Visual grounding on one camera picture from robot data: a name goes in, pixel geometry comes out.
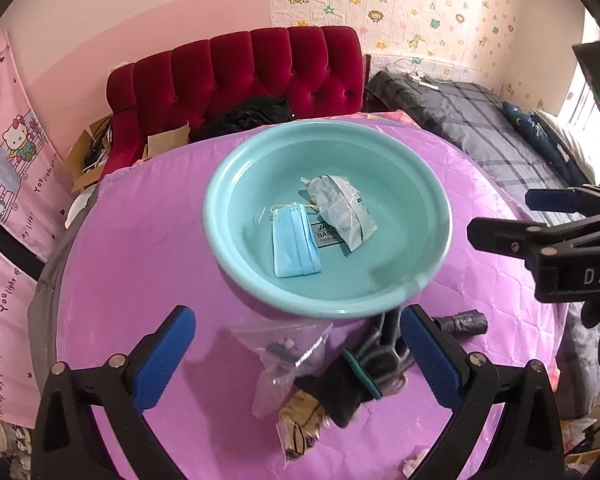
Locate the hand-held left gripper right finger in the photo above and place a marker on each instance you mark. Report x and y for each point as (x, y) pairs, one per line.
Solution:
(432, 355)

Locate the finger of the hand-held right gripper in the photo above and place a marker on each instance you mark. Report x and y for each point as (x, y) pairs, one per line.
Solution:
(550, 200)
(505, 235)

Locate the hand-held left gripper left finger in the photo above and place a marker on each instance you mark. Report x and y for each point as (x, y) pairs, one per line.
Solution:
(162, 355)

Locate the pair of grey work gloves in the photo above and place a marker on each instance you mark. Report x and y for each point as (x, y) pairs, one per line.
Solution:
(380, 355)

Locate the teal plastic basin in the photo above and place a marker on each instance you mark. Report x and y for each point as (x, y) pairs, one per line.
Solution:
(395, 240)

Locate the clear plastic zip bag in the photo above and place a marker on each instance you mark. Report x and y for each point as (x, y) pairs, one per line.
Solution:
(272, 385)

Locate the clear packet with brown contents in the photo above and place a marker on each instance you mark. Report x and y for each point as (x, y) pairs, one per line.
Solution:
(300, 420)

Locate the black rolled plastic bag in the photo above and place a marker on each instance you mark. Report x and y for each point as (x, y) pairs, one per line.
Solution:
(462, 323)

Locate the white pillow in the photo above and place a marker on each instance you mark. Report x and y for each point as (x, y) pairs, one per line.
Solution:
(575, 145)

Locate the small white paper scrap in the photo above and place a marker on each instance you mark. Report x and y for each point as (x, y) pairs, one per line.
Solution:
(411, 465)

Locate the purple quilted blanket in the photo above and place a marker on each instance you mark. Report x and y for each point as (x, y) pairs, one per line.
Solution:
(170, 240)

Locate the grey mattress cover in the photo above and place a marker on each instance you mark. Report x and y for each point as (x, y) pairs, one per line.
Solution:
(47, 280)

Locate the basin label sticker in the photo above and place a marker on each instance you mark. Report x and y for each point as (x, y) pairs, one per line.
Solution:
(325, 237)

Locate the white plastic bag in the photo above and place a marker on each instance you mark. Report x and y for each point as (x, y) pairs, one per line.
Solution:
(580, 440)

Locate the blue face mask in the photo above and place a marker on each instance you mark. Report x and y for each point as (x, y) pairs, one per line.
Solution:
(295, 245)

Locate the cardboard box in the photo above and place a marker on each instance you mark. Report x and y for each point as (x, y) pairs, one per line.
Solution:
(80, 160)
(167, 142)

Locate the pink cartoon printed curtain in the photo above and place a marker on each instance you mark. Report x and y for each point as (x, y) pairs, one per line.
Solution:
(15, 200)

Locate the black clothing pile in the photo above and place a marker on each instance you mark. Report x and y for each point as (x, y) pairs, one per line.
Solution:
(240, 117)

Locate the red velvet tufted sofa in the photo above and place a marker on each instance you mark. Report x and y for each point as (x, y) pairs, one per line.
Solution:
(260, 70)

